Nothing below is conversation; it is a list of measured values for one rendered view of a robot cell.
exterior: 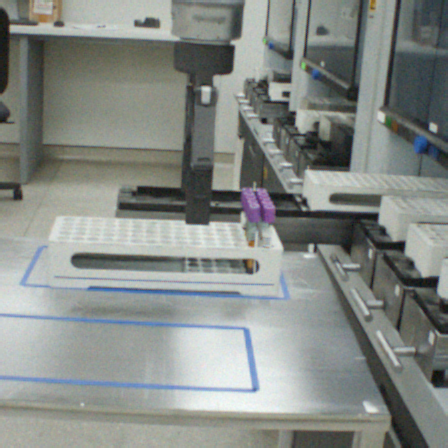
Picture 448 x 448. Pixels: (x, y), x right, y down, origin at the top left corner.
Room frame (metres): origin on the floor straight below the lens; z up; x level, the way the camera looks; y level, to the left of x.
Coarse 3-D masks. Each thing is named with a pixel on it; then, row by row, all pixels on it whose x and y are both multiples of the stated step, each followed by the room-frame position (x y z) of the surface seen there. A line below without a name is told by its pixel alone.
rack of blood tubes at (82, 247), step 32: (64, 224) 0.94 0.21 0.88; (96, 224) 0.94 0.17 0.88; (128, 224) 0.95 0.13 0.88; (160, 224) 0.96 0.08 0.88; (224, 224) 0.98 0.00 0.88; (64, 256) 0.86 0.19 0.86; (96, 256) 0.96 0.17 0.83; (128, 256) 0.97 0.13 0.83; (160, 256) 0.97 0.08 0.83; (192, 256) 0.88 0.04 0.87; (224, 256) 0.89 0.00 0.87; (256, 256) 0.89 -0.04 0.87; (160, 288) 0.88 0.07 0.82; (192, 288) 0.88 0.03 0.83; (224, 288) 0.89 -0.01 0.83; (256, 288) 0.89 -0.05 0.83
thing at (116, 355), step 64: (0, 256) 0.95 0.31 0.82; (0, 320) 0.75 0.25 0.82; (64, 320) 0.77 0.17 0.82; (128, 320) 0.78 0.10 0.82; (192, 320) 0.80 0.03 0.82; (256, 320) 0.81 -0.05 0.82; (320, 320) 0.82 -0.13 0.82; (0, 384) 0.62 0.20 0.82; (64, 384) 0.63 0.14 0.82; (128, 384) 0.64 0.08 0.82; (192, 384) 0.65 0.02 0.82; (256, 384) 0.66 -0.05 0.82; (320, 384) 0.67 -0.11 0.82
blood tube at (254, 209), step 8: (256, 208) 0.89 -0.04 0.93; (248, 216) 0.90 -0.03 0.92; (256, 216) 0.89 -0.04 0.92; (256, 224) 0.89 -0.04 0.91; (248, 232) 0.90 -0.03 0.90; (256, 232) 0.89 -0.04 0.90; (248, 240) 0.90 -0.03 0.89; (256, 240) 0.90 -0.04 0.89; (248, 264) 0.90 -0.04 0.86; (248, 272) 0.90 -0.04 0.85
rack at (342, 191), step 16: (320, 176) 1.36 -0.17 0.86; (336, 176) 1.37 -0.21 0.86; (352, 176) 1.38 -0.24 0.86; (368, 176) 1.39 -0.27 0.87; (384, 176) 1.40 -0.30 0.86; (400, 176) 1.41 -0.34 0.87; (304, 192) 1.37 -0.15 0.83; (320, 192) 1.30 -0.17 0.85; (336, 192) 1.40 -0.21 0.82; (352, 192) 1.30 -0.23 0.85; (368, 192) 1.31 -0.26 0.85; (384, 192) 1.31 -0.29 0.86; (400, 192) 1.31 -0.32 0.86; (416, 192) 1.32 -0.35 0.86; (432, 192) 1.32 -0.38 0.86; (320, 208) 1.30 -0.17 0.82; (336, 208) 1.30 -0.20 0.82; (352, 208) 1.31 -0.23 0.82; (368, 208) 1.31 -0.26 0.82
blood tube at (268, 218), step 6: (264, 210) 0.90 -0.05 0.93; (270, 210) 0.89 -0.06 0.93; (264, 216) 0.90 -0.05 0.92; (270, 216) 0.89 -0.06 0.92; (264, 222) 0.90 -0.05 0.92; (270, 222) 0.89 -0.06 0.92; (264, 228) 0.90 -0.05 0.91; (270, 228) 0.90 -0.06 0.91; (264, 234) 0.90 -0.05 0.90; (270, 234) 0.90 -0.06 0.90; (264, 240) 0.90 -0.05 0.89; (270, 240) 0.90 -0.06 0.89; (264, 246) 0.90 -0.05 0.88; (270, 246) 0.90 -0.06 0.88
